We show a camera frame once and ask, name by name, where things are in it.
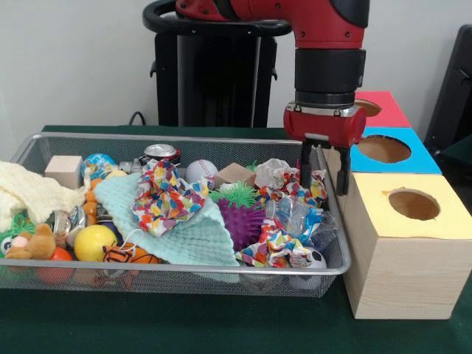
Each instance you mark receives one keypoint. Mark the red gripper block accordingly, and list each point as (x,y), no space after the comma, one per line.
(324,125)

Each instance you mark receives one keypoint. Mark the green spiky ball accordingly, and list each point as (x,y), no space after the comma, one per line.
(237,195)

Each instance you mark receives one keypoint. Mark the colourful patterned cloth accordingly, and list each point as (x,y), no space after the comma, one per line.
(284,181)
(164,200)
(269,249)

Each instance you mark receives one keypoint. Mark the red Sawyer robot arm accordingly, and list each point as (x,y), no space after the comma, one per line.
(328,44)

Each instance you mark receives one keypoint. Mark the shallow clear mesh bin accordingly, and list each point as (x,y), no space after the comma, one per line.
(335,258)

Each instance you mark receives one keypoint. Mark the wooden three-hole box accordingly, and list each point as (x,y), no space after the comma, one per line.
(405,273)

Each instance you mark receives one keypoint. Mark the purple spiky ball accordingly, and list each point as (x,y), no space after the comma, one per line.
(243,225)

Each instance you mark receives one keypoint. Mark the small soccer ball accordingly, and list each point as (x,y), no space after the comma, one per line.
(311,269)

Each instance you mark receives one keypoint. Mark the white baseball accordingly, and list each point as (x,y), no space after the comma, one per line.
(201,171)

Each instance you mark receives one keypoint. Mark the black chair back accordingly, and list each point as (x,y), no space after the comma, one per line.
(453,96)

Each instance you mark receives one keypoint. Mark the mint green cloth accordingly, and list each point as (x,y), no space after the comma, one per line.
(195,240)

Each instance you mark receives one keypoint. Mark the dark green table cloth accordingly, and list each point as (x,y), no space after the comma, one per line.
(184,324)

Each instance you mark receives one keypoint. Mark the blue globe ball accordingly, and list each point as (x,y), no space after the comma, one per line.
(98,166)

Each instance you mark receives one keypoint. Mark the yellow ball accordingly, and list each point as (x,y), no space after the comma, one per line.
(94,243)

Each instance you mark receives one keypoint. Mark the cream yellow cloth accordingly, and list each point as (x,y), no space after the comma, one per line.
(33,192)

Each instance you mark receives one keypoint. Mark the brown plush bear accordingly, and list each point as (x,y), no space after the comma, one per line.
(33,243)

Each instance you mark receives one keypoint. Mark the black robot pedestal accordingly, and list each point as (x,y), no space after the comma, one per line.
(214,81)

